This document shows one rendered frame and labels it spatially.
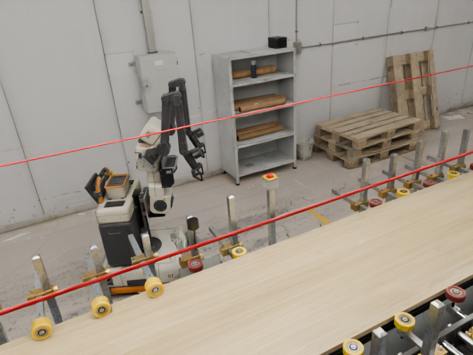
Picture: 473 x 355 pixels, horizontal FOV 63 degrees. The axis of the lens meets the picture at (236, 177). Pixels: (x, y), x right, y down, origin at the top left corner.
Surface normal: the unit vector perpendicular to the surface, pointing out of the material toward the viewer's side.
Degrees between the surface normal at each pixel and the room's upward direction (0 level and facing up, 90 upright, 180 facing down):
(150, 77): 90
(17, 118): 90
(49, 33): 90
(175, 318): 0
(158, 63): 90
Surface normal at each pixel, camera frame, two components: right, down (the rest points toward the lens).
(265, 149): 0.45, 0.36
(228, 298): -0.07, -0.90
